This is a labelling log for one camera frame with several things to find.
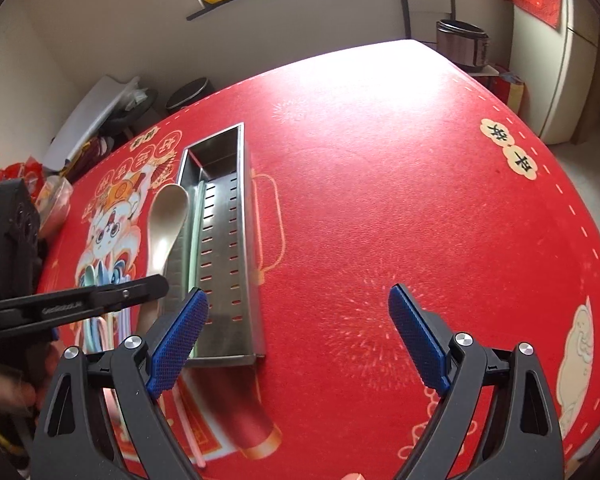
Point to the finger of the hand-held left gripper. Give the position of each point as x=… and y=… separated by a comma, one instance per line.
x=80, y=302

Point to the red and yellow box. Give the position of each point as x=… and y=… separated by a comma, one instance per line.
x=510, y=87

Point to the black round pan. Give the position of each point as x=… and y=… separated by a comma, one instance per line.
x=190, y=94

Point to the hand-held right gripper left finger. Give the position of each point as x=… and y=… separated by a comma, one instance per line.
x=177, y=340

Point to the clear plastic bag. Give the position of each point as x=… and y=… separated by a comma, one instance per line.
x=55, y=205

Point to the person's left hand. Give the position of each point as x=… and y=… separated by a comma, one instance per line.
x=5, y=387

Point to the white board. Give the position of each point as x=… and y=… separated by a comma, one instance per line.
x=90, y=115

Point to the beige refrigerator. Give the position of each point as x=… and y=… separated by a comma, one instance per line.
x=565, y=85

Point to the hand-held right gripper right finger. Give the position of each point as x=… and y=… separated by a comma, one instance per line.
x=420, y=345

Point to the red snack packets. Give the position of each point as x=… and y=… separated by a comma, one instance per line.
x=15, y=175

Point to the pink chopstick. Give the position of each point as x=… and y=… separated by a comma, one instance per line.
x=190, y=430

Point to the red printed table mat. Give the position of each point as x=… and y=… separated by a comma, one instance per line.
x=380, y=185

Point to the silver rice cooker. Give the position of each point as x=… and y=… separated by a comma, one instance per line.
x=462, y=47

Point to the metal utensil tray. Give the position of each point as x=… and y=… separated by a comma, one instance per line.
x=230, y=240

